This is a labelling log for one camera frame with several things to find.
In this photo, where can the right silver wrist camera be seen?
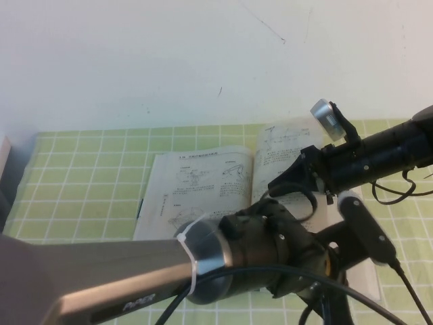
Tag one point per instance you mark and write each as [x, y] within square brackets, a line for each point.
[326, 115]

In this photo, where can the green white checked tablecloth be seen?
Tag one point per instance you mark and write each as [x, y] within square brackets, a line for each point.
[84, 169]

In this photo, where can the black camera bracket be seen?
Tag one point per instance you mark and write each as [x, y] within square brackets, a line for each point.
[352, 133]
[338, 233]

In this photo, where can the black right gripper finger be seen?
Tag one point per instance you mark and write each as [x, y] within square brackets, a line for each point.
[291, 188]
[294, 171]

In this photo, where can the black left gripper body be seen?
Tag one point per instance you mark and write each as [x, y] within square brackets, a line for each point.
[333, 271]

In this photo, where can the black right camera bracket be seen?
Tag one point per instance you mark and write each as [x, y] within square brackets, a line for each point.
[352, 133]

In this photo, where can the black left camera bracket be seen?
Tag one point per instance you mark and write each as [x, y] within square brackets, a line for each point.
[338, 233]

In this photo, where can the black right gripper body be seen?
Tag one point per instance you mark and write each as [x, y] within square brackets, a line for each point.
[316, 169]

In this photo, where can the left silver Piper robot arm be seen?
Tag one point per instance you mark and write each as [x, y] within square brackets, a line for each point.
[101, 267]

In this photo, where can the white zip tie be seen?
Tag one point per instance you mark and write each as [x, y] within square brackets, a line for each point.
[191, 243]

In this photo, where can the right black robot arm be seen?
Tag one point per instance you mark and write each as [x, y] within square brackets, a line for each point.
[382, 152]

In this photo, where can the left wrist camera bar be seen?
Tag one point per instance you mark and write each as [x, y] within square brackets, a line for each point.
[365, 227]

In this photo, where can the book with diagrams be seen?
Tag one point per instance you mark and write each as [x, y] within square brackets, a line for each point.
[196, 183]

